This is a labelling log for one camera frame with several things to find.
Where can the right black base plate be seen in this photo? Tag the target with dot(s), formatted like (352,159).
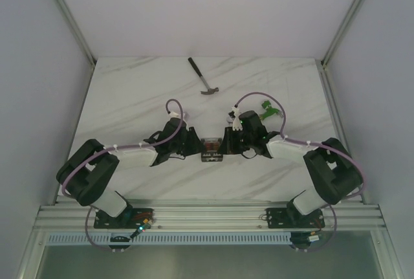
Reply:
(281,219)

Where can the black fuse box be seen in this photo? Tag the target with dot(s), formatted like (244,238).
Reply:
(211,157)

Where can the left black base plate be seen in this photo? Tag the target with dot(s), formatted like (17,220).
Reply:
(130,218)

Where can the grey slotted cable duct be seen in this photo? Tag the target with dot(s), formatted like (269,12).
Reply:
(108,239)

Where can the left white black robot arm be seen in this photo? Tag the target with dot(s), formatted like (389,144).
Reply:
(86,175)

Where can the aluminium frame post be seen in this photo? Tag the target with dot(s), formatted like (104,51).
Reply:
(75,31)
(344,26)

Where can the claw hammer black handle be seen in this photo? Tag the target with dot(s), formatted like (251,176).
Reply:
(209,90)

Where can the left aluminium frame post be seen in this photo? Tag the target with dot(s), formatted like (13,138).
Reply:
(75,31)

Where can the clear plastic fuse box cover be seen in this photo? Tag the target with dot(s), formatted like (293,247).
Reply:
(211,145)

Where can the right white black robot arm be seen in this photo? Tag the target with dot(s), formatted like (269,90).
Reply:
(332,171)

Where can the aluminium mounting rail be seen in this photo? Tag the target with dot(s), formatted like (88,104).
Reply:
(209,215)

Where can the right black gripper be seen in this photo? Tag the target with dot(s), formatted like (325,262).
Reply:
(228,147)

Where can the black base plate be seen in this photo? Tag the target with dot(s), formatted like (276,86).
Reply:
(130,218)
(281,219)

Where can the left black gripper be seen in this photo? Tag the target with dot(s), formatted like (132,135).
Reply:
(191,141)

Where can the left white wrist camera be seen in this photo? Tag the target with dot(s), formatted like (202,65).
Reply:
(184,115)

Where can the right aluminium frame post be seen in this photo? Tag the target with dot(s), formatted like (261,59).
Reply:
(344,26)

